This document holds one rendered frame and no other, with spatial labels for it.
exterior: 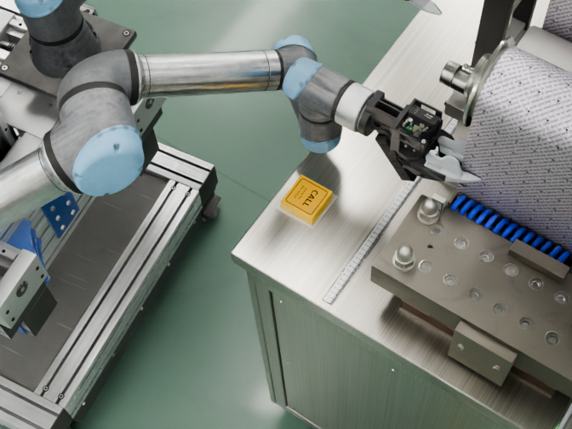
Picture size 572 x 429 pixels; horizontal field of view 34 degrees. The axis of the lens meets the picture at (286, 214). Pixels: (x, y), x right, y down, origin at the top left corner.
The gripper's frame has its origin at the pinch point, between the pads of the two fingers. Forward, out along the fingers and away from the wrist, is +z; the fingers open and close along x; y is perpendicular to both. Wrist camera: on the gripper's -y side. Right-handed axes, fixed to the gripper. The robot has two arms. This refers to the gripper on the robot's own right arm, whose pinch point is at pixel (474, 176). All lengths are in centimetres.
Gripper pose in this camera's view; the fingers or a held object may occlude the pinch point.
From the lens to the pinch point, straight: 153.8
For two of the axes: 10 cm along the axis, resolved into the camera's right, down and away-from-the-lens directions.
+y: -0.5, -4.9, -8.7
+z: 8.2, 4.7, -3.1
